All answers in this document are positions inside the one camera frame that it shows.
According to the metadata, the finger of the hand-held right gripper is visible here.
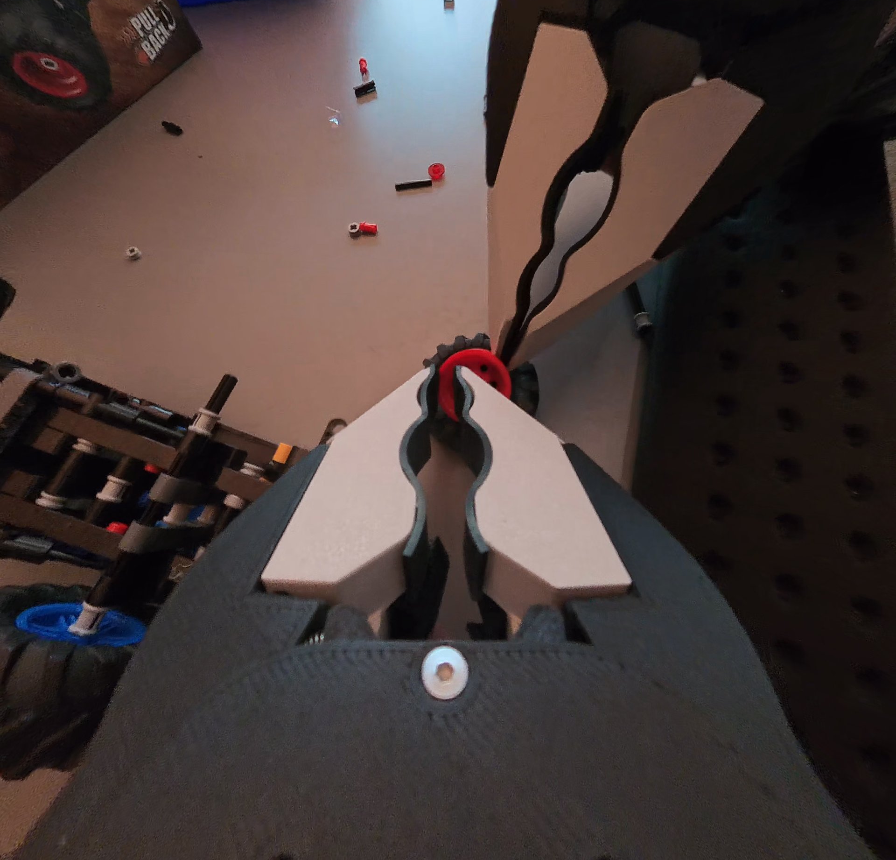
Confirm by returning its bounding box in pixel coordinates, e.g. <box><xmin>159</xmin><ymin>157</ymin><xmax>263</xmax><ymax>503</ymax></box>
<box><xmin>486</xmin><ymin>21</ymin><xmax>610</xmax><ymax>357</ymax></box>
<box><xmin>510</xmin><ymin>78</ymin><xmax>765</xmax><ymax>371</ymax></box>

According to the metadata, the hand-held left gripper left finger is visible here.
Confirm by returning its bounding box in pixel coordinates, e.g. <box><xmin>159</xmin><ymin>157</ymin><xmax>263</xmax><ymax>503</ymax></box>
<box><xmin>261</xmin><ymin>367</ymin><xmax>450</xmax><ymax>640</ymax></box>

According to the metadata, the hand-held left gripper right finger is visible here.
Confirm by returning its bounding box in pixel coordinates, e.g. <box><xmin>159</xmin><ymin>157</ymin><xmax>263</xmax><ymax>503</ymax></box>
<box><xmin>458</xmin><ymin>367</ymin><xmax>634</xmax><ymax>640</ymax></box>

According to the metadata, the long black toy axle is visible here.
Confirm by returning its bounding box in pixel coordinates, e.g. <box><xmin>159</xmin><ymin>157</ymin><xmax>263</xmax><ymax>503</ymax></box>
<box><xmin>70</xmin><ymin>374</ymin><xmax>240</xmax><ymax>640</ymax></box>

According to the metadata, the Lego monster truck model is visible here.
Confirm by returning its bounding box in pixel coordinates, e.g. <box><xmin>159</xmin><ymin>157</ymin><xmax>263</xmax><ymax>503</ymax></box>
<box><xmin>0</xmin><ymin>359</ymin><xmax>310</xmax><ymax>780</ymax></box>

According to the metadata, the blue toy wheel rim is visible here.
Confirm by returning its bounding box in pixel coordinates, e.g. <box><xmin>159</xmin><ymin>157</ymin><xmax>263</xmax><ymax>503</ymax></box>
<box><xmin>14</xmin><ymin>601</ymin><xmax>148</xmax><ymax>649</ymax></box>

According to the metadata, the grey desk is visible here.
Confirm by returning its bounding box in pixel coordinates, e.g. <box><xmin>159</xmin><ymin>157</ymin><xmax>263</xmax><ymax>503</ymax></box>
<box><xmin>0</xmin><ymin>0</ymin><xmax>666</xmax><ymax>860</ymax></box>

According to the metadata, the black toy axle grey end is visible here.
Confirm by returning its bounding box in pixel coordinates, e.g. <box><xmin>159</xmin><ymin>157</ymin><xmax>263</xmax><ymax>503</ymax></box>
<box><xmin>625</xmin><ymin>281</ymin><xmax>655</xmax><ymax>333</ymax></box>

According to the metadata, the toy truck cardboard box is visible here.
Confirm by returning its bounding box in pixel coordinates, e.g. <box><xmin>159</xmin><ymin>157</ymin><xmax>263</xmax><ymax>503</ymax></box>
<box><xmin>0</xmin><ymin>0</ymin><xmax>205</xmax><ymax>210</ymax></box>

